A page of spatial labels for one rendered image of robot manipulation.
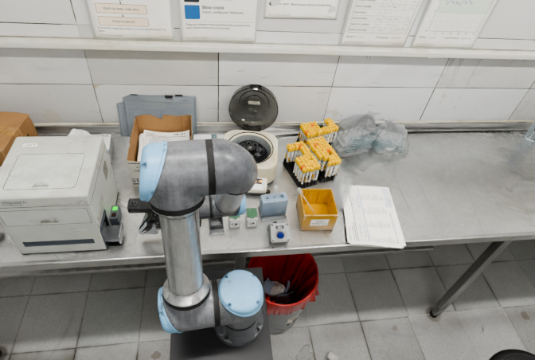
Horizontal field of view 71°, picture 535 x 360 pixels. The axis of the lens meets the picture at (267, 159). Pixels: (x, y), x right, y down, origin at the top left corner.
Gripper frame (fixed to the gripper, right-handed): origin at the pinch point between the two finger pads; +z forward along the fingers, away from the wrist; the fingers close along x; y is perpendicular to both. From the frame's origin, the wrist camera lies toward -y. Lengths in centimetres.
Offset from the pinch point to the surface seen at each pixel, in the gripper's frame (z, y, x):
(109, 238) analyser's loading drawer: 5.5, -8.4, -2.3
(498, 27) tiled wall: -120, 104, 60
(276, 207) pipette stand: -26, 43, 7
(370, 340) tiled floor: 25, 141, -14
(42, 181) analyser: -9.6, -34.2, 1.4
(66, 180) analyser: -12.9, -28.5, 1.7
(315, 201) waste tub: -32, 60, 12
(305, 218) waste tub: -33, 50, -1
